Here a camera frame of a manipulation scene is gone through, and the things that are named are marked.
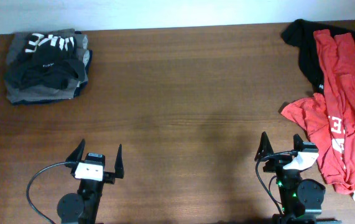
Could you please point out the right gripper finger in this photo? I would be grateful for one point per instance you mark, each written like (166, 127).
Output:
(297, 142)
(265, 148)

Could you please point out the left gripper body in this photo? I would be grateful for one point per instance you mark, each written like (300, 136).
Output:
(109, 177)

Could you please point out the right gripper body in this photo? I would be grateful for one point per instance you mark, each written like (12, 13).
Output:
(276, 167)

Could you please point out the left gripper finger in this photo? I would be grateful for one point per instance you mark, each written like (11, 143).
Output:
(77, 154)
(119, 167)

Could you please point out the red t-shirt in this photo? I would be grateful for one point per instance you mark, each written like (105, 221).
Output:
(328, 118)

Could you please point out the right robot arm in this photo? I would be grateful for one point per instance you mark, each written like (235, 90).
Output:
(300, 199)

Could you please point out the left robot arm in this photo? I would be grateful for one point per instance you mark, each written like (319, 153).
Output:
(82, 206)

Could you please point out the grey folded garment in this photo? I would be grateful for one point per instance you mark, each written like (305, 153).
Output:
(40, 91)

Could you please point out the black shirt with white letters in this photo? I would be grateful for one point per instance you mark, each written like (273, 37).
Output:
(46, 59)

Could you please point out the black t-shirt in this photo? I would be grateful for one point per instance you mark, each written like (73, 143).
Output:
(300, 34)

